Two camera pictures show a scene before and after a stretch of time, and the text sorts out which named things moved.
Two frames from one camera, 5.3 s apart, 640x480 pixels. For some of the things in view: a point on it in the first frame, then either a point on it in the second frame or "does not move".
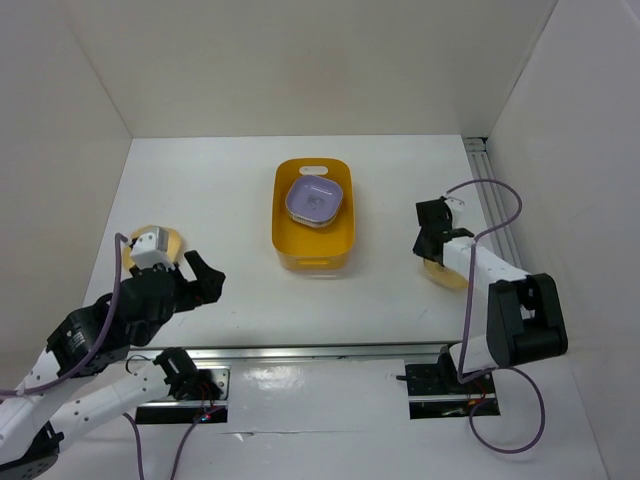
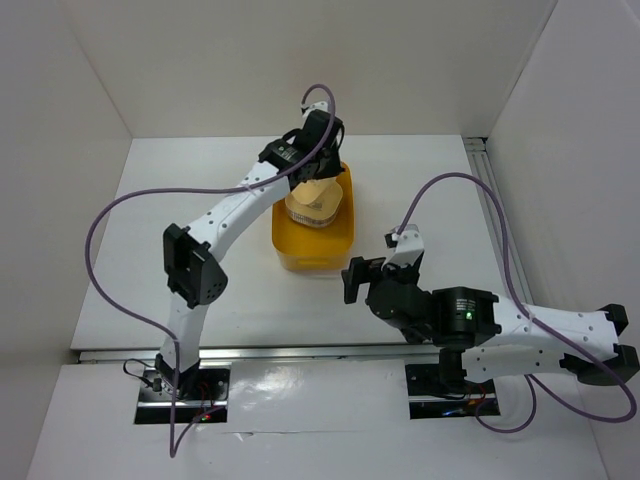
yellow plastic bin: [304, 248] does not move
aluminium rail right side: [484, 168] does not move
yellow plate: [173, 247] to [314, 203]
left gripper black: [206, 288] to [333, 168]
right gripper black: [418, 249] to [364, 270]
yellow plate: [445, 277] to [314, 213]
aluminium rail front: [297, 352] does not move
